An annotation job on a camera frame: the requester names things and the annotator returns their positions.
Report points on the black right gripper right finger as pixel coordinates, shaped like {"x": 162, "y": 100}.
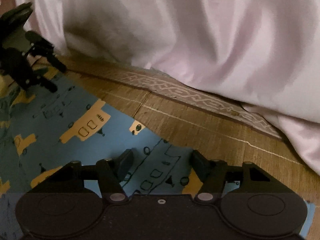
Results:
{"x": 211, "y": 173}

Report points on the blue patterned child pants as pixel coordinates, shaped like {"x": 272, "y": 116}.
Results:
{"x": 50, "y": 143}

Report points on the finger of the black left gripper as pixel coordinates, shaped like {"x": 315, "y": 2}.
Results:
{"x": 41, "y": 47}
{"x": 37, "y": 78}

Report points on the pink satin bed sheet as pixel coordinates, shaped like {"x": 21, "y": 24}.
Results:
{"x": 263, "y": 53}

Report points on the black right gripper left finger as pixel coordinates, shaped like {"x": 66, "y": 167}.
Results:
{"x": 111, "y": 172}

